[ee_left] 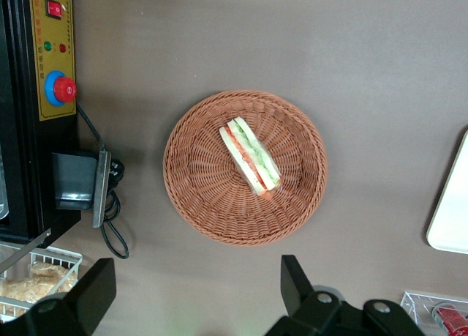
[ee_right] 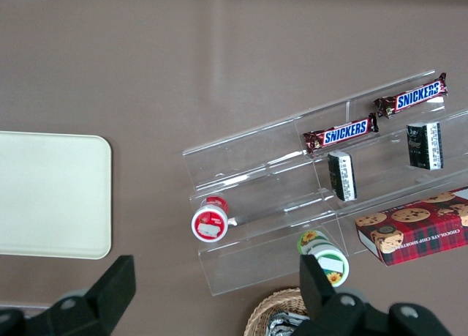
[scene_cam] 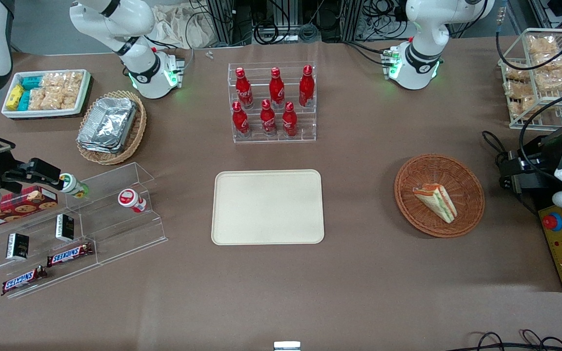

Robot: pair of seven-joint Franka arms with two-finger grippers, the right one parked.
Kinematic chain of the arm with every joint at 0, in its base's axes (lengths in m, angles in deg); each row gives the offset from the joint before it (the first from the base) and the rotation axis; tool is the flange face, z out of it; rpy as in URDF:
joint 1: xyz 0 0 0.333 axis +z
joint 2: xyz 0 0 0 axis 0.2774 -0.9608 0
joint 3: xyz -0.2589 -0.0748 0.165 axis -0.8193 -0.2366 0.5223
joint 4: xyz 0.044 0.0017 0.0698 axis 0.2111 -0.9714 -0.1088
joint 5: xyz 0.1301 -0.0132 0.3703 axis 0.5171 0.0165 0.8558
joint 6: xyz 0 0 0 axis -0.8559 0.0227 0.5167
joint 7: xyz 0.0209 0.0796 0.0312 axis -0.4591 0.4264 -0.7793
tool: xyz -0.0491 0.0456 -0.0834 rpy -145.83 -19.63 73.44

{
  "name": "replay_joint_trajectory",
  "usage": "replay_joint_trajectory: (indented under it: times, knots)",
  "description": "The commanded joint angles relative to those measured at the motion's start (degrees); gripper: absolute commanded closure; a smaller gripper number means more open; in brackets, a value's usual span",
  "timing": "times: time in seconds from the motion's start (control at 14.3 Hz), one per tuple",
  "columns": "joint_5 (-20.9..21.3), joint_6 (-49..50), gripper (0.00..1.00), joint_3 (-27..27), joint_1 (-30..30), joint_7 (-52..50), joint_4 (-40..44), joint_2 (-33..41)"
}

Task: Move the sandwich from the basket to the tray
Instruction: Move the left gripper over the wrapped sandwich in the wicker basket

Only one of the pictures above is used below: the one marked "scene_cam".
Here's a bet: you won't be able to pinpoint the red cola bottle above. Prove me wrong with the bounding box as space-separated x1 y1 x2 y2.
261 99 277 137
232 101 250 138
269 67 285 109
282 101 298 137
299 65 315 108
235 67 254 109

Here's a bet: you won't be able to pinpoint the clear acrylic bottle rack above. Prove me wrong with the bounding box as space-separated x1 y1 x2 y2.
227 62 318 144

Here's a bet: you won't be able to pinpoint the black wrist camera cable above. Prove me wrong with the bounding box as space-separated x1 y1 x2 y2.
496 0 562 72

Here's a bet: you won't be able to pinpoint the clear acrylic stepped shelf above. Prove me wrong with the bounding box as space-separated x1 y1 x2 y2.
0 162 168 299

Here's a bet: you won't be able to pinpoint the black coiled cable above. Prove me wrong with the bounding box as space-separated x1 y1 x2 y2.
254 20 280 43

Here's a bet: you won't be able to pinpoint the beige crumpled cloth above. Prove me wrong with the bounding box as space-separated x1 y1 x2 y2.
152 4 214 49

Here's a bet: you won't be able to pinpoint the black machine housing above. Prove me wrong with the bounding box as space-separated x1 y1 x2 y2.
519 110 562 205

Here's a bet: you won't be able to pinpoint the white bottle red cap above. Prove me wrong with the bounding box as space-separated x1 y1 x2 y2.
118 188 147 214

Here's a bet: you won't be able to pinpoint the black looped floor cables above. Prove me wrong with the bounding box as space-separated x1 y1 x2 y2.
457 330 562 351

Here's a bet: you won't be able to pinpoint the red cookie box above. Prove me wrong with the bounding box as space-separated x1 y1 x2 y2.
0 186 59 233

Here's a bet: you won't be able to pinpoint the aluminium foil container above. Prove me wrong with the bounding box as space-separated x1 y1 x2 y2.
79 97 138 148
77 138 126 155

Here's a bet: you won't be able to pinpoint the small black box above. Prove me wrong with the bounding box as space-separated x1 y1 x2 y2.
6 233 30 260
55 214 75 243

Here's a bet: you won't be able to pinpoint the triangular sandwich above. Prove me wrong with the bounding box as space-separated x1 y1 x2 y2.
412 183 458 224

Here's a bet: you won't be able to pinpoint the white wire rack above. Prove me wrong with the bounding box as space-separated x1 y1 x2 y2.
498 28 562 131

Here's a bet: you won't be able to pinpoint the yellow snack pack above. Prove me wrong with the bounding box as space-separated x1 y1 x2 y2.
6 84 24 111

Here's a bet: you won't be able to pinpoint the snickers chocolate bar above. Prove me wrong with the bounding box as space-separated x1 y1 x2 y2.
1 266 48 296
47 242 94 268

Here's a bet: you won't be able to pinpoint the beige plastic tray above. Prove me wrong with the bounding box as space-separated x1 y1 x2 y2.
211 169 325 245

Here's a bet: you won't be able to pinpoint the white bottle green label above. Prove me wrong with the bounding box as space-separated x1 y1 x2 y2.
60 173 89 199

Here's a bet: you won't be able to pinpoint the bagged pastry snack pack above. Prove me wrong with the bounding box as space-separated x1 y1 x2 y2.
527 35 561 55
530 53 562 72
505 82 538 118
535 68 562 93
504 62 531 82

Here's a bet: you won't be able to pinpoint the black cable bundle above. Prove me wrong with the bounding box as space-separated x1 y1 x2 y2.
482 131 512 169

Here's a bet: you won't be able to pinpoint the round brown wicker basket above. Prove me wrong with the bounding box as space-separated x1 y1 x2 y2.
394 154 485 238

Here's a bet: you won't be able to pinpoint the oval light wicker basket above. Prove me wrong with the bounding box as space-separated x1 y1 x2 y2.
76 90 147 165

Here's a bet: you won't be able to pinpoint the aluminium frame structure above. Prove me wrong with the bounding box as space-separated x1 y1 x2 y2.
207 0 408 45

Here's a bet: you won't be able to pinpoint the white rectangular snack tray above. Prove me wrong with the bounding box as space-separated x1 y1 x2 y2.
1 69 92 119

